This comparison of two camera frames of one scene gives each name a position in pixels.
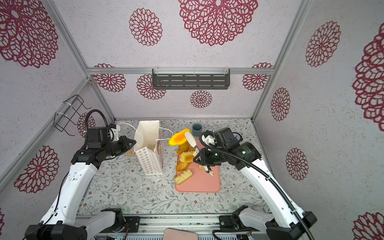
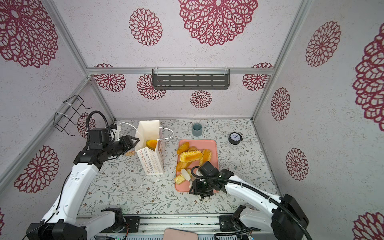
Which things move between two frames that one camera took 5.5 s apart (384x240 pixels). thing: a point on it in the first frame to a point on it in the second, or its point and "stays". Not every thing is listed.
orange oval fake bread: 178,138 to 151,144
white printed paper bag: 148,144 stays
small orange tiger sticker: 130,153 stays
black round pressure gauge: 238,136 stays
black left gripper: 125,141 stays
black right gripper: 203,158 to 196,189
